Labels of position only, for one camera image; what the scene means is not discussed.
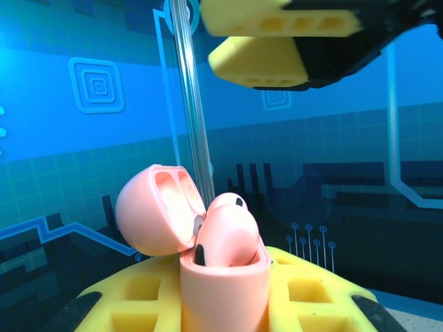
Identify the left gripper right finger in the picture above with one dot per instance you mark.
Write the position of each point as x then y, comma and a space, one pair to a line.
311, 304

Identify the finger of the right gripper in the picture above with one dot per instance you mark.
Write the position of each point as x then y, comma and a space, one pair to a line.
259, 58
242, 17

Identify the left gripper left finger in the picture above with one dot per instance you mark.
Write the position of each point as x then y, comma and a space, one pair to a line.
138, 304

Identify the pink rectangular earbud charging case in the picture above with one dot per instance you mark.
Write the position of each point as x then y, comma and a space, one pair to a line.
225, 294

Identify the aluminium frame post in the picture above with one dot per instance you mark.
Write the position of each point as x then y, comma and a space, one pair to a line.
190, 103

